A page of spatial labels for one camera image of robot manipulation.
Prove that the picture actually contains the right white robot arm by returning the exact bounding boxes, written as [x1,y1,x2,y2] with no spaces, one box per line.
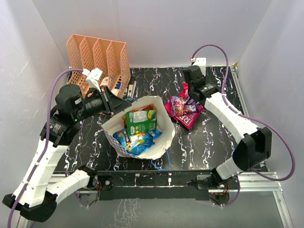
[183,66,272,189]

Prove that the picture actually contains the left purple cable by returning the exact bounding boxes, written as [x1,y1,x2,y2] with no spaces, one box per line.
[7,68,86,228]

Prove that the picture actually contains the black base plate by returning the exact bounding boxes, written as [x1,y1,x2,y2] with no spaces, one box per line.
[80,171,231,205]

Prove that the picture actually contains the blue snack packet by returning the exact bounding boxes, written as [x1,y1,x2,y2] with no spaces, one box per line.
[113,128,162,155]

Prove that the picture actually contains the rainbow candy bag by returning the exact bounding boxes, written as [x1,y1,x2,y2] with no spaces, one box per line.
[123,109,157,136]

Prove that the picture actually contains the white bottle in organizer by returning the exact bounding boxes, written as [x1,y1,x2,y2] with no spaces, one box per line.
[99,76,110,87]

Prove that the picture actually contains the grey stapler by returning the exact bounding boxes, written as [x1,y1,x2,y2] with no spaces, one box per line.
[127,76,136,97]

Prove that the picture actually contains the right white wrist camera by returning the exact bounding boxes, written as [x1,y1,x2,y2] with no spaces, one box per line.
[190,57,207,76]

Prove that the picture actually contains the purple Fox's candy bag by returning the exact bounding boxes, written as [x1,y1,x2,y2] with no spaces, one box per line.
[169,95,203,116]

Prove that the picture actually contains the orange candy bag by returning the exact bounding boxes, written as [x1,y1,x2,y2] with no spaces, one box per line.
[131,104,156,112]

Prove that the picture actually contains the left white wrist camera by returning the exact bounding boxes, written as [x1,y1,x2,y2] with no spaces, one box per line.
[82,68,103,92]

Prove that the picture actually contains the pink chips bag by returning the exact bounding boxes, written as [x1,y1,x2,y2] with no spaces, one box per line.
[164,83,201,130]

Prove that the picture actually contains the blue checkered paper bag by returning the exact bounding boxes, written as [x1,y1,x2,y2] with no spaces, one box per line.
[102,96,175,171]

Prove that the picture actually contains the aluminium frame rail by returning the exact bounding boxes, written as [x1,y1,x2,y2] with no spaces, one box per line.
[42,172,285,198]

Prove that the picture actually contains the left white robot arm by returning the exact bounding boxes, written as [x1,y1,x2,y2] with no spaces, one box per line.
[2,84,131,222]

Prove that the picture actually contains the orange plastic file organizer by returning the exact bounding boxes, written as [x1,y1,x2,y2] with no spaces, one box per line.
[66,34,131,98]

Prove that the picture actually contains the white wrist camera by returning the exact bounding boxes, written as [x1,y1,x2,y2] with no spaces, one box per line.
[190,57,207,76]
[82,68,103,92]

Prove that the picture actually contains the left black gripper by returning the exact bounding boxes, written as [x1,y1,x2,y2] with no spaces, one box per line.
[73,85,132,122]

